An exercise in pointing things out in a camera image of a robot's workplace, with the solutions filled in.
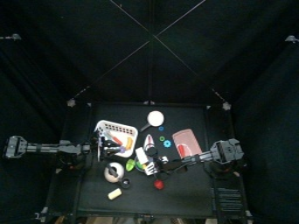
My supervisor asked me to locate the white red toy rocket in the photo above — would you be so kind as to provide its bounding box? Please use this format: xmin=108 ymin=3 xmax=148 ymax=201
xmin=143 ymin=133 xmax=157 ymax=156

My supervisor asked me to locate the white toy frying pan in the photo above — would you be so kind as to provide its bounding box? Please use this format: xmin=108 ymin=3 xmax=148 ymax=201
xmin=139 ymin=110 xmax=165 ymax=133

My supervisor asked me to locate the light green toy vegetable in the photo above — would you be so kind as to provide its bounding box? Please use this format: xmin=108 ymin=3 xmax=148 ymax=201
xmin=125 ymin=158 xmax=136 ymax=172

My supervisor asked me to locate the white toy kettle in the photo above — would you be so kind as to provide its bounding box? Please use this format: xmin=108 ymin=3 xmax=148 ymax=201
xmin=103 ymin=162 xmax=127 ymax=184

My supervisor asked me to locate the pink cutting board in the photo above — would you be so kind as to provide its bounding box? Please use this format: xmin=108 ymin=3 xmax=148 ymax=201
xmin=172 ymin=128 xmax=203 ymax=160

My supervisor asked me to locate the orange toy carrot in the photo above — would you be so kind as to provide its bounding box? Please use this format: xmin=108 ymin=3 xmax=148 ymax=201
xmin=107 ymin=134 xmax=124 ymax=146

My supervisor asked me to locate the cream toy bread block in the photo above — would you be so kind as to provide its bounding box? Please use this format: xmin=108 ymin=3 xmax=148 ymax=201
xmin=107 ymin=187 xmax=124 ymax=201

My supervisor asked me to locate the white plastic basket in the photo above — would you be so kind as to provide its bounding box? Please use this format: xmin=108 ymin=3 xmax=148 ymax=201
xmin=93 ymin=119 xmax=139 ymax=158

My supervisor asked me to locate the red toy strawberry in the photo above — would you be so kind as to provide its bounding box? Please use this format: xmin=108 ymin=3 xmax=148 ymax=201
xmin=153 ymin=179 xmax=165 ymax=191

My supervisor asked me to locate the white ridged toy piece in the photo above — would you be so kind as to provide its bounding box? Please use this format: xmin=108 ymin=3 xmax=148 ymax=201
xmin=144 ymin=162 xmax=161 ymax=177

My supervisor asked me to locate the white rectangular box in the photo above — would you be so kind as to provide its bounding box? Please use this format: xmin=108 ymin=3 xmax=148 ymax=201
xmin=135 ymin=147 xmax=149 ymax=165

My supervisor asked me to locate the red toy sausage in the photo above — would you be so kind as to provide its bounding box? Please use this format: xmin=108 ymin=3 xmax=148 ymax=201
xmin=176 ymin=144 xmax=187 ymax=158

